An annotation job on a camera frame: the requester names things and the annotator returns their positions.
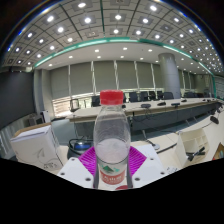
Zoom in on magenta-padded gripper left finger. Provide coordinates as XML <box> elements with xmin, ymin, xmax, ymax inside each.
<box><xmin>56</xmin><ymin>145</ymin><xmax>98</xmax><ymax>190</ymax></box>

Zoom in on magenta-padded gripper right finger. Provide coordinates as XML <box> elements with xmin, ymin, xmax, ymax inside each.
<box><xmin>125</xmin><ymin>144</ymin><xmax>168</xmax><ymax>190</ymax></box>

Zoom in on clear red-capped water bottle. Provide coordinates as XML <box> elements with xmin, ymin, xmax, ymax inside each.
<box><xmin>93</xmin><ymin>89</ymin><xmax>132</xmax><ymax>191</ymax></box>

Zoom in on black desk phone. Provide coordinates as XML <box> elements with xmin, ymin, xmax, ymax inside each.
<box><xmin>66</xmin><ymin>138</ymin><xmax>95</xmax><ymax>160</ymax></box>

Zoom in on flat round red coaster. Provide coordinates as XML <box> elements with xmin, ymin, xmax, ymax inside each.
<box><xmin>114</xmin><ymin>184</ymin><xmax>130</xmax><ymax>191</ymax></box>

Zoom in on white cardboard paper box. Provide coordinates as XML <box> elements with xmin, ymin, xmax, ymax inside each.
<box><xmin>9</xmin><ymin>122</ymin><xmax>64</xmax><ymax>173</ymax></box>

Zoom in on white open organizer box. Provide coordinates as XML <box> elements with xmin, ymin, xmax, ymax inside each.
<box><xmin>175</xmin><ymin>128</ymin><xmax>211</xmax><ymax>168</ymax></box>

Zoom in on long curved conference desk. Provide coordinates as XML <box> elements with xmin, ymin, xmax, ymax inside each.
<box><xmin>66</xmin><ymin>97</ymin><xmax>224</xmax><ymax>134</ymax></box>

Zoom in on row of black office chairs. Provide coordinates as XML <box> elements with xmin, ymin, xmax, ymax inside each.
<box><xmin>89</xmin><ymin>89</ymin><xmax>214</xmax><ymax>105</ymax></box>

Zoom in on black desktop microphone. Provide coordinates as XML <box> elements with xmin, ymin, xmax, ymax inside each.
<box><xmin>209</xmin><ymin>114</ymin><xmax>220</xmax><ymax>125</ymax></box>

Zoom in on recessed ceiling lights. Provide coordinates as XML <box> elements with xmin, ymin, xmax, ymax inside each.
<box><xmin>6</xmin><ymin>0</ymin><xmax>224</xmax><ymax>64</ymax></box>

